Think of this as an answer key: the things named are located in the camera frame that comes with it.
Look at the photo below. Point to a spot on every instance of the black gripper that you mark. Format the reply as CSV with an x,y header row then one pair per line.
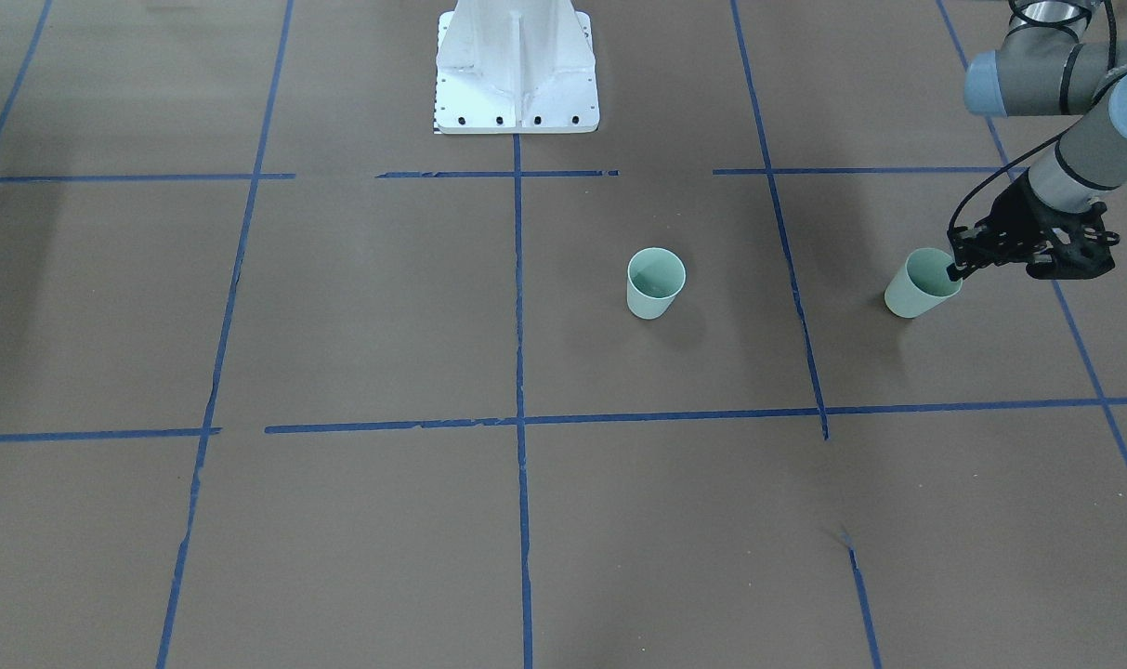
x,y
1014,219

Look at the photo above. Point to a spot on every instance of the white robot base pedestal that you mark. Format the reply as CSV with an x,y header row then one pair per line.
x,y
515,67

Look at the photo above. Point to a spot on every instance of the mint green cup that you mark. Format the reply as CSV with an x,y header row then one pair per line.
x,y
654,278
922,283

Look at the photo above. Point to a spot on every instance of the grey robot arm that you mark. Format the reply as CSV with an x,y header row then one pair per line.
x,y
1045,68

